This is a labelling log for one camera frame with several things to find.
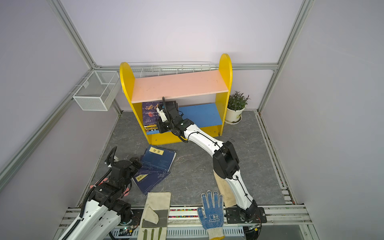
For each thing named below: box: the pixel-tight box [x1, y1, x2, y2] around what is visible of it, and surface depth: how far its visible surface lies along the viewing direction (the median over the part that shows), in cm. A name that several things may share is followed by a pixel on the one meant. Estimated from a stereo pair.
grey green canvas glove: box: [137, 192, 171, 240], surface depth 75 cm
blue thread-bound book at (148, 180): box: [132, 166, 171, 196], surface depth 88 cm
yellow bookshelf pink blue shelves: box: [119, 53, 233, 145], surface depth 80 cm
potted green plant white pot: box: [225, 90, 251, 125], surface depth 104 cm
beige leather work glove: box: [213, 169, 237, 208], surface depth 82 cm
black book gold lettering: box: [143, 123, 159, 131], surface depth 90 cm
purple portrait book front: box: [142, 101, 163, 126], surface depth 89 cm
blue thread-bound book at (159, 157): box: [141, 145, 177, 173], surface depth 93 cm
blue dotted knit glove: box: [197, 190, 225, 240], surface depth 75 cm
